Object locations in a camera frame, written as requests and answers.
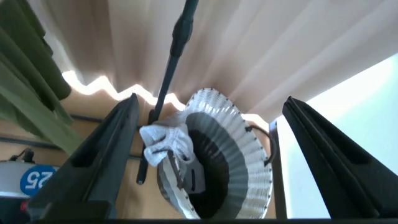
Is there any green printed shirt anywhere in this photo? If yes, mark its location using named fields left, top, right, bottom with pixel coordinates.
left=0, top=0, right=84, bottom=156

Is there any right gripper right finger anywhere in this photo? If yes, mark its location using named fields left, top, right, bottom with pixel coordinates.
left=282, top=95, right=398, bottom=220

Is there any black cable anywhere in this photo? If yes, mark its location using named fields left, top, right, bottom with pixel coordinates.
left=0, top=148, right=35, bottom=164

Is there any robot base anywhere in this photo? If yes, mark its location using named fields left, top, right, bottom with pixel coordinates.
left=0, top=160, right=60, bottom=220

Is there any black clothes rack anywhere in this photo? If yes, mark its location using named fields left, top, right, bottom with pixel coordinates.
left=0, top=0, right=200, bottom=186

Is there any pale grey garment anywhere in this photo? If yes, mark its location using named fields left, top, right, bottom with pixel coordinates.
left=139, top=119, right=196, bottom=168

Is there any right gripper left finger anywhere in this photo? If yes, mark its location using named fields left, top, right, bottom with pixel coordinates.
left=27, top=92, right=141, bottom=220

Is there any white laundry basket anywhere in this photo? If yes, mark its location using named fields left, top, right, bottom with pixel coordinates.
left=156, top=88, right=277, bottom=220

